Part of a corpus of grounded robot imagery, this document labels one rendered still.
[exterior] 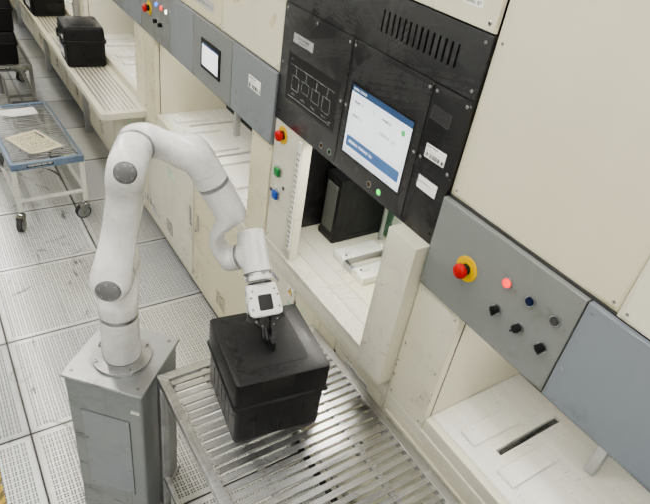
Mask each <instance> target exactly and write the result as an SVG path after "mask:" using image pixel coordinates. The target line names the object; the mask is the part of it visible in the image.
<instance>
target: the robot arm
mask: <svg viewBox="0 0 650 504"><path fill-rule="evenodd" d="M153 158H154V159H160V160H162V161H164V162H166V163H168V164H169V165H171V166H173V167H175V168H178V169H180V170H183V171H185V172H187V174H188V175H189V176H190V178H191V180H192V181H193V183H194V185H195V186H196V188H197V190H198V191H199V193H200V194H201V196H202V198H203V199H204V201H205V202H206V204H207V205H208V207H209V209H210V210H211V212H212V213H213V215H214V217H215V223H214V225H213V227H212V230H211V233H210V237H209V246H210V249H211V252H212V254H213V255H214V257H215V259H216V260H217V262H218V264H219V265H220V266H221V267H222V268H223V269H224V270H226V271H234V270H239V269H242V270H243V275H244V281H245V283H249V284H248V285H247V286H246V287H245V303H246V312H247V320H246V322H247V323H250V324H254V325H256V326H257V327H258V328H259V329H260V332H261V337H262V339H263V340H264V342H266V341H269V338H268V332H267V328H265V326H264V321H263V317H266V316H268V319H269V327H268V328H269V330H270V332H271V334H272V336H273V338H274V340H275V337H276V331H275V325H276V323H277V321H278V320H279V319H280V318H282V317H283V316H285V314H284V312H283V308H282V303H281V299H280V295H279V292H278V289H277V286H276V283H275V281H273V282H272V280H270V279H272V278H273V276H272V271H271V265H270V260H269V254H268V249H267V243H266V238H265V232H264V229H263V228H250V229H245V230H242V231H239V232H238V233H237V241H238V242H237V244H236V245H230V244H229V243H228V242H227V240H226V238H225V233H227V232H228V231H229V230H231V229H232V228H234V227H236V226H237V225H239V224H240V223H242V222H243V221H244V220H245V218H246V209H245V207H244V205H243V203H242V201H241V199H240V197H239V195H238V194H237V192H236V190H235V188H234V186H233V184H232V183H231V181H230V179H229V177H228V175H227V174H226V172H225V170H224V168H223V166H222V165H221V163H220V161H219V159H218V158H217V156H216V154H215V152H214V151H213V149H212V147H211V146H210V144H209V143H208V142H207V141H206V140H205V139H204V138H202V137H201V136H199V135H196V134H192V133H184V132H175V131H169V130H166V129H163V128H161V127H159V126H157V125H154V124H151V123H146V122H138V123H132V124H129V125H127V126H125V127H123V128H122V129H121V130H120V132H119V133H118V135H117V137H116V139H115V142H114V144H113V146H112V148H111V151H110V153H109V156H108V159H107V163H106V168H105V177H104V182H105V189H106V198H105V207H104V215H103V223H102V228H101V233H100V237H99V242H98V246H97V250H96V254H95V258H94V262H93V265H92V269H91V272H90V277H89V285H90V289H91V291H92V293H93V294H94V295H95V296H96V297H97V298H98V301H97V306H98V316H99V325H100V334H101V339H100V340H99V343H98V344H97V345H96V347H95V348H94V350H93V352H92V363H93V366H94V367H95V369H96V370H97V371H99V372H100V373H102V374H104V375H107V376H111V377H124V376H129V375H133V374H135V373H137V372H139V371H141V370H142V369H144V368H145V367H146V366H147V365H148V363H149V362H150V360H151V357H152V348H151V345H150V343H149V342H148V341H147V340H146V339H144V338H143V337H141V336H140V323H139V307H138V296H139V283H140V265H141V263H140V253H139V250H138V247H137V239H138V234H139V228H140V223H141V217H142V211H143V206H144V197H145V184H146V178H147V173H148V169H149V165H150V161H151V159H153ZM276 314H278V315H277V316H275V315H276ZM253 319H256V320H253Z"/></svg>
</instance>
